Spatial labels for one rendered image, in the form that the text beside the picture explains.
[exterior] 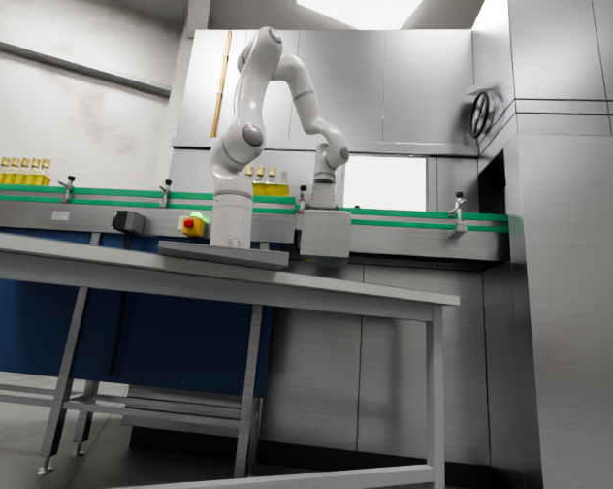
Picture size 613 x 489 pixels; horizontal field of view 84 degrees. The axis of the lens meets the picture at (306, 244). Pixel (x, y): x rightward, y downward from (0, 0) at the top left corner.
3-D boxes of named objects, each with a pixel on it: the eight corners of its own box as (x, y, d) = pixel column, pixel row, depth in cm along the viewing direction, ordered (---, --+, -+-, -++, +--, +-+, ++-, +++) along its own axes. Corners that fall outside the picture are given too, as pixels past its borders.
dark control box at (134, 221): (142, 235, 145) (145, 216, 147) (131, 230, 137) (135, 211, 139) (123, 234, 145) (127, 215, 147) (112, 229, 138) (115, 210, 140)
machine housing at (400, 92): (544, 322, 224) (527, 114, 260) (655, 319, 147) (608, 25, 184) (201, 297, 246) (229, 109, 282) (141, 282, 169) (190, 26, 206)
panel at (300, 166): (427, 221, 168) (427, 158, 176) (429, 219, 165) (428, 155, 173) (248, 212, 176) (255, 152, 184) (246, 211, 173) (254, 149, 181)
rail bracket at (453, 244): (457, 252, 144) (456, 202, 149) (473, 243, 128) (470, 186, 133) (445, 251, 144) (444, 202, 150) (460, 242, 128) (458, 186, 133)
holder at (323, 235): (345, 271, 144) (347, 235, 147) (348, 257, 117) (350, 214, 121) (306, 268, 145) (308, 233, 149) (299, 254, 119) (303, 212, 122)
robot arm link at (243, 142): (242, 177, 115) (268, 160, 103) (209, 161, 109) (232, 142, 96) (268, 60, 130) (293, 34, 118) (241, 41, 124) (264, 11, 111)
